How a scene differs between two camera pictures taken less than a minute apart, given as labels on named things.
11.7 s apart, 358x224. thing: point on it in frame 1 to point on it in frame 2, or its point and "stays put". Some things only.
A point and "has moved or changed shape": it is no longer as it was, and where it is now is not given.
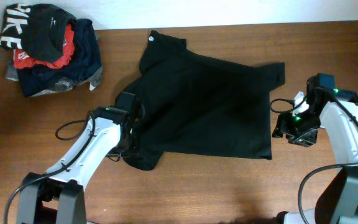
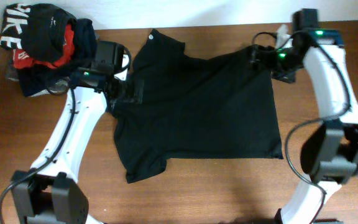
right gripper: x=282 y=126 to x=268 y=52
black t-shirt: x=194 y=103 has moved or changed shape
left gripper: x=118 y=153 to x=130 y=95
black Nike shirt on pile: x=40 y=30 stays put
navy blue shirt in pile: x=85 y=61 stays put
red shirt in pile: x=22 y=60 stays put
